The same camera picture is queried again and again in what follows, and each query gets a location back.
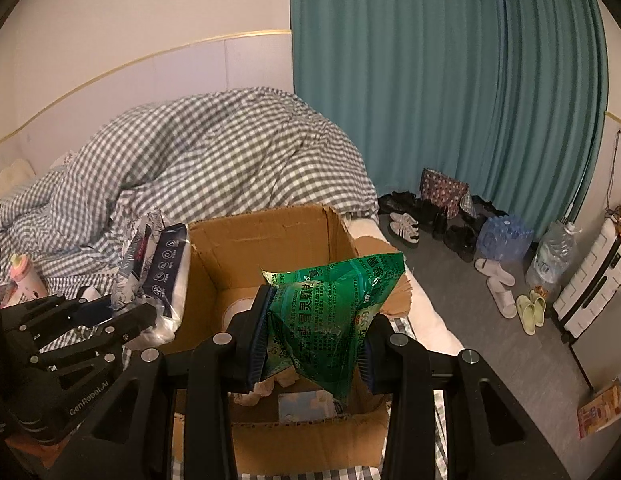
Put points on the white suitcase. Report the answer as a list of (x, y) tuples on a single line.
[(593, 285)]

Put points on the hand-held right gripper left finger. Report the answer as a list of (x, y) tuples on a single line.
[(255, 340)]

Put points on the black white tissue pack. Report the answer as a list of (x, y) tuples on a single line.
[(163, 270)]

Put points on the wrapped pack of water bottles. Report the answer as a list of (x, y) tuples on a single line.
[(505, 237)]

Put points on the patterned bag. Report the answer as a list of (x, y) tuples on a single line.
[(443, 190)]

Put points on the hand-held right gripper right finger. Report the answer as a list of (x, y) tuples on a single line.
[(366, 360)]

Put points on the patterned cloth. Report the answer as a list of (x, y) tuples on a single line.
[(65, 161)]

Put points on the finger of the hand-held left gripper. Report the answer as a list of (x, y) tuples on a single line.
[(105, 335), (60, 312)]

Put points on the brown cardboard box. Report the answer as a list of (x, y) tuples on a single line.
[(225, 260)]

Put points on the pink drinking bottle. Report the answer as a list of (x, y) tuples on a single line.
[(28, 285)]

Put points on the beige tissue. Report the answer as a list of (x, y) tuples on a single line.
[(253, 396)]

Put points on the white sneaker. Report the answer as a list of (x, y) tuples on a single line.
[(401, 222), (409, 237)]

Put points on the grey white checkered sheet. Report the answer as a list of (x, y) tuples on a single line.
[(440, 435)]

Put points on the grey white checkered duvet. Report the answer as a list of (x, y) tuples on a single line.
[(190, 160)]

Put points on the orange printed booklet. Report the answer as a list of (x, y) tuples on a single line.
[(600, 410)]

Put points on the green slipper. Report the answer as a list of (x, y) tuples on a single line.
[(526, 315), (539, 305)]

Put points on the light blue packet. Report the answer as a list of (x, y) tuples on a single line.
[(305, 407)]

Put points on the gold wall trim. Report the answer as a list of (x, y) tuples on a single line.
[(115, 62)]

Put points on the white round item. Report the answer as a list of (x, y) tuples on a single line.
[(238, 315)]

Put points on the teal curtain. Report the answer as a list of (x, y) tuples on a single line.
[(440, 85)]

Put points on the large clear water jug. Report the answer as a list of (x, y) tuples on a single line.
[(553, 260)]

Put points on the dark green foil packet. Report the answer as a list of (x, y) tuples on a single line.
[(315, 320)]

